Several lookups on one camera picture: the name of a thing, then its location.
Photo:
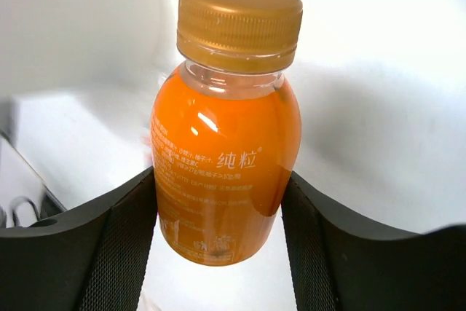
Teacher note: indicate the orange juice bottle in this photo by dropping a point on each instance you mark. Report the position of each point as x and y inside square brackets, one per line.
[226, 127]

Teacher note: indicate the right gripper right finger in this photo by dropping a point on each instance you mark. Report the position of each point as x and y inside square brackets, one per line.
[342, 260]

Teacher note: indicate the white cylindrical bin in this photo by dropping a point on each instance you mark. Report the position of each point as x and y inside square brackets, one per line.
[78, 79]

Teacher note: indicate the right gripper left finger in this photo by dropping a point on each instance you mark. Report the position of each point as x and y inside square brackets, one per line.
[91, 257]

